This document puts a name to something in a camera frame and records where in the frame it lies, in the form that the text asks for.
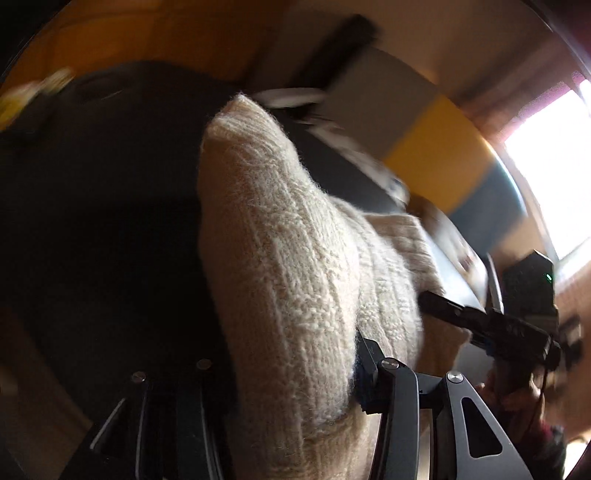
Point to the blue triangle pattern cushion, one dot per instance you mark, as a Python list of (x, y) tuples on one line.
[(339, 140)]

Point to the pink floral clothing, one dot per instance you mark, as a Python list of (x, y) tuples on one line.
[(540, 445)]

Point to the grey yellow blue armchair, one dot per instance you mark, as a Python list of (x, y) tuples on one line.
[(459, 188)]

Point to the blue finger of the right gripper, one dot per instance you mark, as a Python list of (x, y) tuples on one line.
[(448, 311)]

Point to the cream knitted sweater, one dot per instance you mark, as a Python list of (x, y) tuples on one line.
[(296, 275)]

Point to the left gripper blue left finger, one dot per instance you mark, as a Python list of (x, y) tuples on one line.
[(165, 426)]

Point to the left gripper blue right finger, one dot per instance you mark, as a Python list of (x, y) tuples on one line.
[(467, 441)]

